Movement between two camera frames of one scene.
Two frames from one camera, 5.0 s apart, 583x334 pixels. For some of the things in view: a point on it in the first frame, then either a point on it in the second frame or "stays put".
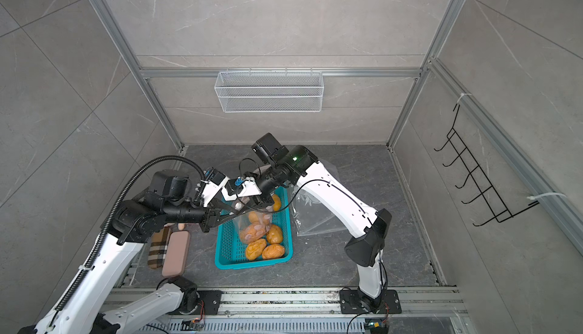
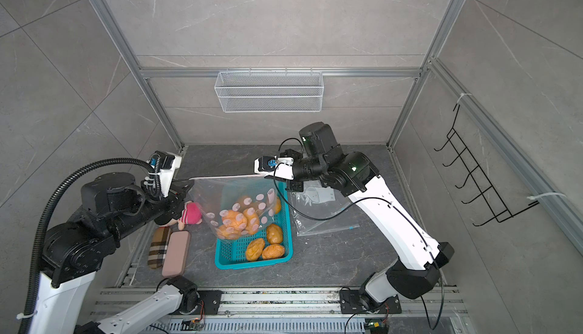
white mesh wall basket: x=269 y=90 stays put
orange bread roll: x=255 y=249 stays put
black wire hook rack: x=502 y=212 stays put
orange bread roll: x=253 y=216 -> x=234 y=219
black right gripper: x=265 y=197 -> x=295 y=186
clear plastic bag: x=310 y=215 stays put
